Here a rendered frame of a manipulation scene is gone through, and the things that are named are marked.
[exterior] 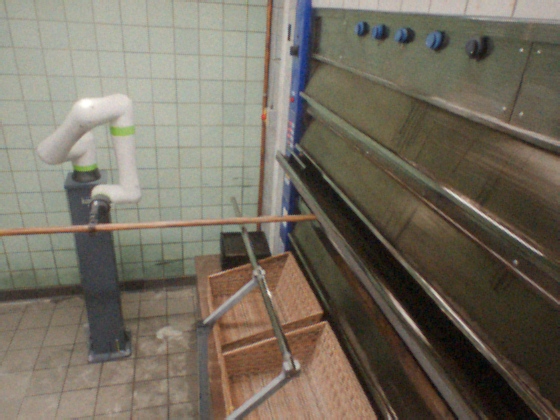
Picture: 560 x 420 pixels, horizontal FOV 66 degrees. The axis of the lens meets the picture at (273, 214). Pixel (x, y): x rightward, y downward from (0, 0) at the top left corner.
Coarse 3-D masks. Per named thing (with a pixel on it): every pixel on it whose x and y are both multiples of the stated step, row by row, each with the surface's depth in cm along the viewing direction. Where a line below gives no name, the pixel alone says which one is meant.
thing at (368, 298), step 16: (304, 208) 225; (320, 224) 203; (336, 256) 184; (352, 272) 168; (368, 304) 155; (384, 320) 144; (400, 336) 136; (400, 352) 134; (416, 368) 126; (432, 384) 119; (432, 400) 118; (448, 416) 112
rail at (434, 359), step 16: (320, 208) 159; (336, 224) 147; (352, 256) 131; (368, 272) 122; (384, 288) 115; (400, 320) 105; (416, 336) 99; (432, 352) 94; (448, 368) 90; (448, 384) 87; (464, 400) 83; (480, 416) 80
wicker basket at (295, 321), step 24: (264, 264) 242; (288, 264) 241; (216, 288) 241; (240, 288) 245; (288, 288) 235; (240, 312) 233; (264, 312) 234; (288, 312) 230; (312, 312) 204; (216, 336) 210; (240, 336) 217; (264, 336) 194; (264, 360) 203
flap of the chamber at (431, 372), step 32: (288, 160) 214; (320, 192) 181; (352, 224) 156; (384, 256) 138; (416, 288) 123; (416, 320) 108; (448, 320) 112; (416, 352) 98; (448, 352) 99; (480, 384) 91; (512, 416) 85
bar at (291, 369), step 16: (240, 224) 200; (256, 256) 176; (256, 272) 165; (224, 304) 168; (272, 304) 148; (208, 320) 169; (272, 320) 141; (288, 352) 127; (288, 368) 122; (272, 384) 125; (256, 400) 125; (208, 416) 191; (240, 416) 127
